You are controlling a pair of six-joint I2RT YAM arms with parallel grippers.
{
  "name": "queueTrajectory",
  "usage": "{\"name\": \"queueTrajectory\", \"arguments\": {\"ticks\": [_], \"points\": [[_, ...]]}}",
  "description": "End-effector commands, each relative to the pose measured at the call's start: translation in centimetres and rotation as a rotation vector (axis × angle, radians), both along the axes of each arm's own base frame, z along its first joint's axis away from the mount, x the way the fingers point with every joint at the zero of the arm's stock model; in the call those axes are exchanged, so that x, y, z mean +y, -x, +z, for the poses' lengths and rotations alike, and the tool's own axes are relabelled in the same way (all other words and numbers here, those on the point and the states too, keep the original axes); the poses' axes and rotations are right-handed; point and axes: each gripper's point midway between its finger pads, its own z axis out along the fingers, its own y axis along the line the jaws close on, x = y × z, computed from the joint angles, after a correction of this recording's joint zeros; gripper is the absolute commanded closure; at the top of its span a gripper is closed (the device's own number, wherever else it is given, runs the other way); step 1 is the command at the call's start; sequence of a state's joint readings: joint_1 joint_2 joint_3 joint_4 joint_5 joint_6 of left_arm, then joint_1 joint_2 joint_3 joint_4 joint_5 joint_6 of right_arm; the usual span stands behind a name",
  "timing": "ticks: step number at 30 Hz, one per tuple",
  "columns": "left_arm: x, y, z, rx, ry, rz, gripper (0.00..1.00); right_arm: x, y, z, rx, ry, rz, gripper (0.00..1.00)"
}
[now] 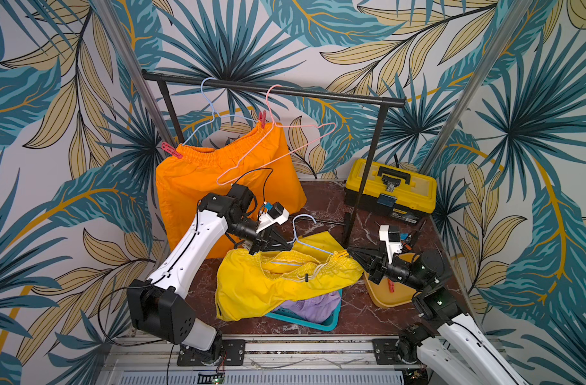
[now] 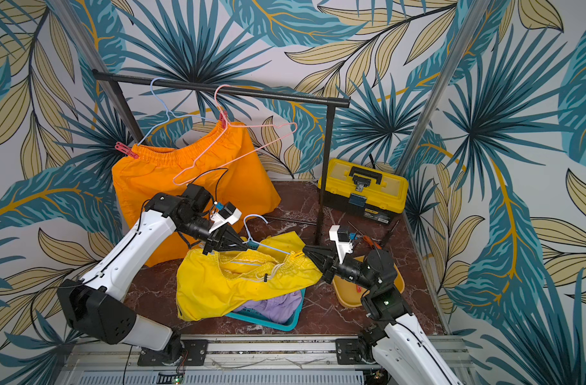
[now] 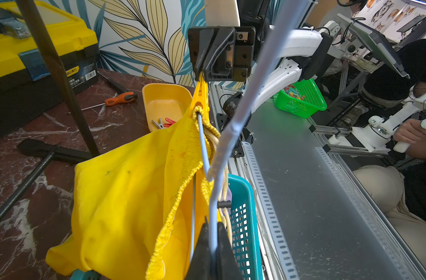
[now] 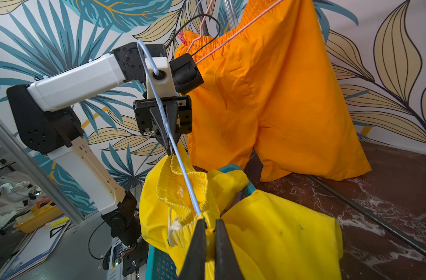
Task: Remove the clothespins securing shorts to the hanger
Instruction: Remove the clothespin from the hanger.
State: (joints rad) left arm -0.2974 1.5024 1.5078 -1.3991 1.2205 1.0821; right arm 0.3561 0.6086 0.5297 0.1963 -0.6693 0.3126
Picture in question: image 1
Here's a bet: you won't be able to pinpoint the yellow shorts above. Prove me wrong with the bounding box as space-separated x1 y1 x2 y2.
215 249 364 322

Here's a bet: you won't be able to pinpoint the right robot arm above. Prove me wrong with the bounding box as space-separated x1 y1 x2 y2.
347 246 527 384

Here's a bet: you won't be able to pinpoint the black clothes rack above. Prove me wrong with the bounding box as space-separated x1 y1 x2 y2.
142 70 406 246

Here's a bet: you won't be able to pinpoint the purple shorts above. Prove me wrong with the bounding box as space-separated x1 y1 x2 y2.
277 291 341 323

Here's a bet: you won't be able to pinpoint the black handled screwdriver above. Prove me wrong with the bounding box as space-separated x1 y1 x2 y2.
409 219 427 247

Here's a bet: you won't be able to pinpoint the blue wire hanger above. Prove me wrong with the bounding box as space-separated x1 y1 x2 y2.
183 76 256 145

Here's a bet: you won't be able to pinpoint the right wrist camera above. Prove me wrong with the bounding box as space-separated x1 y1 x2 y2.
379 225 403 265

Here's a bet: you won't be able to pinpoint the yellow plastic tray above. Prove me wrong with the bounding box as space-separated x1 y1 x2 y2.
363 273 417 309

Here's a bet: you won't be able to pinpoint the white wire hanger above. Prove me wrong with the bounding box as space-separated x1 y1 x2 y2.
288 214 344 261

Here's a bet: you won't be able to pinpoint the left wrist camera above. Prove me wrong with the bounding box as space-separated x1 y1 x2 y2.
257 202 289 233

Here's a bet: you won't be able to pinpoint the yellow clothespin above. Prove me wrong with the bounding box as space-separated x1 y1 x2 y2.
333 250 351 259

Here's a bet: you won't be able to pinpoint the yellow black plastic toolbox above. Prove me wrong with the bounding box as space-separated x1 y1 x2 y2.
345 159 437 225

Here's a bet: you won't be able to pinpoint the teal plastic basket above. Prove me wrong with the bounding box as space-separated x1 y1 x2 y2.
266 290 342 331

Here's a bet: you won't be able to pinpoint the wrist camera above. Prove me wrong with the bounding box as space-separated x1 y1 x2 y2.
379 225 403 265
257 202 289 233

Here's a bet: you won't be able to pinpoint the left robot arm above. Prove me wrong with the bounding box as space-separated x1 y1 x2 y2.
126 184 291 364

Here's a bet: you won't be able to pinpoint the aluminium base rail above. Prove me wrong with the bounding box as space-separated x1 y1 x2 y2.
97 335 442 384

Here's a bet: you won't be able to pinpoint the orange shorts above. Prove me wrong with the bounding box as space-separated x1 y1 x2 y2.
155 123 307 249

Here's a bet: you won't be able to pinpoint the pink clothespin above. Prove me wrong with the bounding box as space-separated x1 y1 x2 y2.
161 142 183 159

